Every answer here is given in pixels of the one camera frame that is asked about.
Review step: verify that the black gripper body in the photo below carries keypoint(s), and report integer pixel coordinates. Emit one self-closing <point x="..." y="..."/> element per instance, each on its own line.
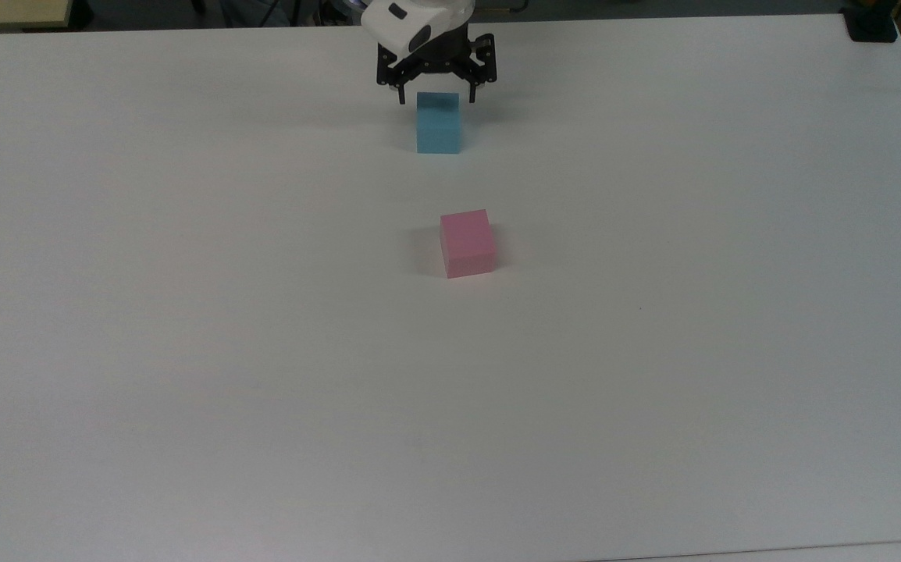
<point x="439" y="58"/>

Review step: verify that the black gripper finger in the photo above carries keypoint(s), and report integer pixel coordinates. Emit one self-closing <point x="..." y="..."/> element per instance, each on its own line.
<point x="484" y="62"/>
<point x="389" y="72"/>

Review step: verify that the blue cube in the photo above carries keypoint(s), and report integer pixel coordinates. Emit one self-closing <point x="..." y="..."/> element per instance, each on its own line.
<point x="439" y="125"/>

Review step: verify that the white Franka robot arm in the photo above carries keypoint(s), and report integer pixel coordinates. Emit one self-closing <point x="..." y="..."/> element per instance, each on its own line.
<point x="404" y="19"/>

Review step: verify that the pink cube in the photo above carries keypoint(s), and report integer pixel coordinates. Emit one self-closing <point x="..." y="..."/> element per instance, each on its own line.
<point x="466" y="246"/>

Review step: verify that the tan wooden board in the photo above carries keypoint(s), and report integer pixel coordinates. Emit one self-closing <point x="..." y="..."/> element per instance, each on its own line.
<point x="5" y="12"/>

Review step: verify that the black table clamp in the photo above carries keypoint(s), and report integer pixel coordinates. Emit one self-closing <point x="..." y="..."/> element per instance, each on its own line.
<point x="872" y="27"/>

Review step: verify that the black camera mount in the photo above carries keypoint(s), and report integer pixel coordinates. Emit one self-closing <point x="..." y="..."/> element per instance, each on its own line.
<point x="80" y="11"/>

